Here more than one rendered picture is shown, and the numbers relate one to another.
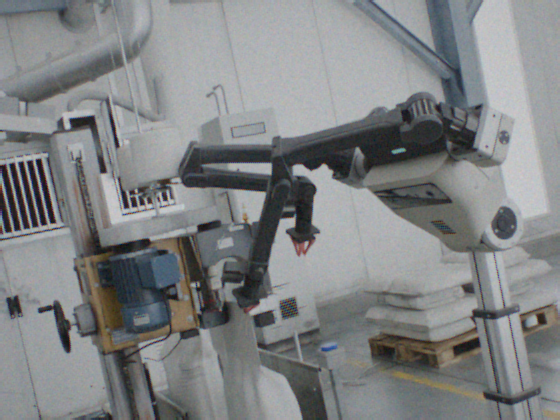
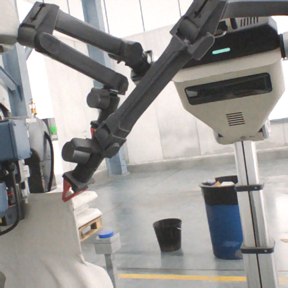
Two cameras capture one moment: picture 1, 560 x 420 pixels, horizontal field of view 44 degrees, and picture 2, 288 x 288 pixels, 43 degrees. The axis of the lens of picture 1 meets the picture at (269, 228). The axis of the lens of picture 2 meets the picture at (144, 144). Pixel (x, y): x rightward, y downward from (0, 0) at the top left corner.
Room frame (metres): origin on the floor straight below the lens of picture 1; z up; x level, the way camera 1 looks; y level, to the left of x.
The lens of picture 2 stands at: (1.25, 0.70, 1.25)
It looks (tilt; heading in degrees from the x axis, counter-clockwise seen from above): 3 degrees down; 317
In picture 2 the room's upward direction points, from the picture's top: 9 degrees counter-clockwise
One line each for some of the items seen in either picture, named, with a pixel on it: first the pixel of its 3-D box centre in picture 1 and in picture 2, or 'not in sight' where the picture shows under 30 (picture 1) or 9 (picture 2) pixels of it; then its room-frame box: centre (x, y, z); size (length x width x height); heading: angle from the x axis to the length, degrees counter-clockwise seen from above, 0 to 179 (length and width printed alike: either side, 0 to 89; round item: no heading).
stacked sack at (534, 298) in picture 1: (509, 304); (76, 219); (5.29, -1.67, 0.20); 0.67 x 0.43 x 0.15; 114
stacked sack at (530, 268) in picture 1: (501, 274); (71, 201); (5.30, -1.66, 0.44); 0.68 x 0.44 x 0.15; 114
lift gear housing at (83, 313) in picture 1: (83, 320); not in sight; (2.30, 0.66, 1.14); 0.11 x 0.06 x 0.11; 24
